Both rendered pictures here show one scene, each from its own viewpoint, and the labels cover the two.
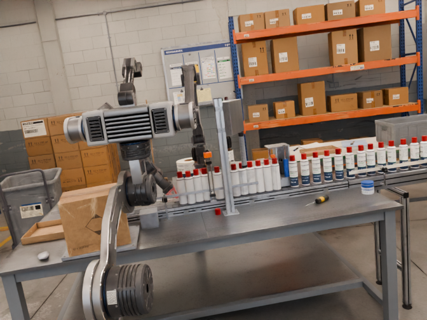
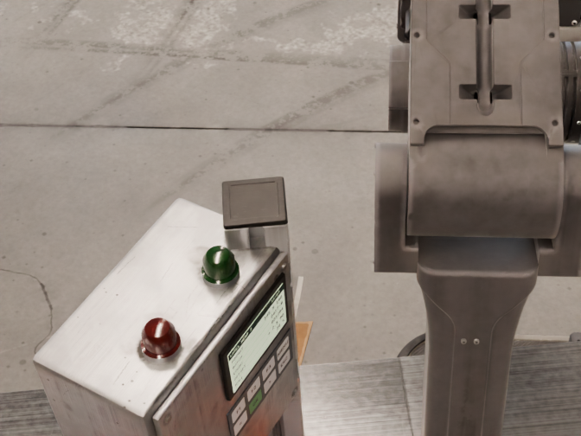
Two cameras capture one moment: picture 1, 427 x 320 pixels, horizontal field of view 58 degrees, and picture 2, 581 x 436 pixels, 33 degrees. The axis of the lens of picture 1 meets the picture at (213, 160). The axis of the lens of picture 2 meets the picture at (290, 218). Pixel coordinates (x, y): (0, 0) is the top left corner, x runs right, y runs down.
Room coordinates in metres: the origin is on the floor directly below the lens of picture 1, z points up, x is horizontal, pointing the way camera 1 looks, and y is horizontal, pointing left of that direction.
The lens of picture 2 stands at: (2.63, 0.00, 2.00)
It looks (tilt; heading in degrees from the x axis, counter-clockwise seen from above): 47 degrees down; 185
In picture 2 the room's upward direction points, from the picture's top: 4 degrees counter-clockwise
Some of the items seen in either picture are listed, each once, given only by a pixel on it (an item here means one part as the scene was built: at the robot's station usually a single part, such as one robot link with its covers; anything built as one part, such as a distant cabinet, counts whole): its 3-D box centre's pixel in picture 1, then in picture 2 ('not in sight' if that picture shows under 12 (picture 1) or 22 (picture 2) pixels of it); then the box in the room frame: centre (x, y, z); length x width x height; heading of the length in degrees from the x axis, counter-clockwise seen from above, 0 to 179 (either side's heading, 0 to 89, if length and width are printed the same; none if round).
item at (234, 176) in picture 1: (234, 180); not in sight; (2.29, -0.12, 0.98); 0.05 x 0.05 x 0.20
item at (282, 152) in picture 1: (278, 165); not in sight; (2.41, -0.42, 1.01); 0.14 x 0.13 x 0.26; 96
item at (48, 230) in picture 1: (55, 229); not in sight; (2.18, 0.99, 0.85); 0.30 x 0.26 x 0.04; 96
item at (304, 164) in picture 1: (304, 169); not in sight; (2.34, -0.56, 0.98); 0.05 x 0.05 x 0.20
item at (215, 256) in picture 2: not in sight; (219, 263); (2.19, -0.08, 1.49); 0.03 x 0.03 x 0.02
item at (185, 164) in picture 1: (190, 169); not in sight; (2.91, 0.19, 0.95); 0.20 x 0.20 x 0.14
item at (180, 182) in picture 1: (181, 187); not in sight; (2.26, 0.21, 0.98); 0.05 x 0.05 x 0.20
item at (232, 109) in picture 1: (229, 117); (184, 376); (2.21, -0.12, 1.38); 0.17 x 0.10 x 0.19; 151
